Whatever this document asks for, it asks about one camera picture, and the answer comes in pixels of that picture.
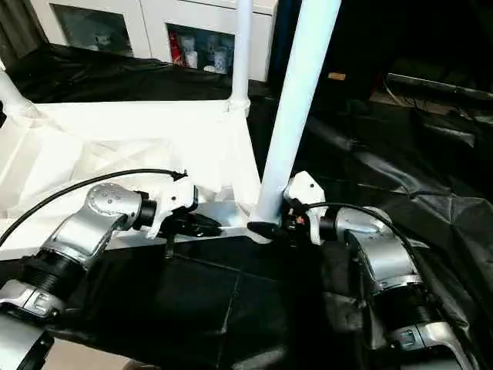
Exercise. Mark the white plastic table leg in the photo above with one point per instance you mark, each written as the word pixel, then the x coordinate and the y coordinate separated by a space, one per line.
pixel 242 58
pixel 11 96
pixel 296 96

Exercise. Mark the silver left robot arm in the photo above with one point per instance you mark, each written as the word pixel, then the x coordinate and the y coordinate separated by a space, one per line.
pixel 88 227

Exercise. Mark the black mat cloth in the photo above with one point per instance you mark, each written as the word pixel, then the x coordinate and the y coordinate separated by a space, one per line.
pixel 231 300

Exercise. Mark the grey curtain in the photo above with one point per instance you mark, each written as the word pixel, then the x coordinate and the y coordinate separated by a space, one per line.
pixel 15 31

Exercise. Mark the small tan label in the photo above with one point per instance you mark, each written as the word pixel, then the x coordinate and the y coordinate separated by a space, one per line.
pixel 337 76

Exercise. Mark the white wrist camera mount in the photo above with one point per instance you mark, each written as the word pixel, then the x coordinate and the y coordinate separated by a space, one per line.
pixel 308 189
pixel 173 196

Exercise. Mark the long black rod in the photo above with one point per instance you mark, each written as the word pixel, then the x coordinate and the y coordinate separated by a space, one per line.
pixel 443 86

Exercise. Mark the white plastic table top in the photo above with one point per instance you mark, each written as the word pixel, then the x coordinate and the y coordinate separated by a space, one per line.
pixel 115 127

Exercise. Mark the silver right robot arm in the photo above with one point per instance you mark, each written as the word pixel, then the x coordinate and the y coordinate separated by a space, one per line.
pixel 385 262

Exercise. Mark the white display cabinet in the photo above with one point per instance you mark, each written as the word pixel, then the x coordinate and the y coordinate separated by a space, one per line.
pixel 150 23

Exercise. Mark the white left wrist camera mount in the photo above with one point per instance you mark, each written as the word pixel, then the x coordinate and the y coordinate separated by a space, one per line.
pixel 173 196

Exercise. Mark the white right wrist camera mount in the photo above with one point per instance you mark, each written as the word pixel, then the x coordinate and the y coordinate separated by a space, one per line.
pixel 308 189

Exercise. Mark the dark tall cabinet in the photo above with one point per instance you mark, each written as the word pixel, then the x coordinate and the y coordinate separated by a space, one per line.
pixel 404 31

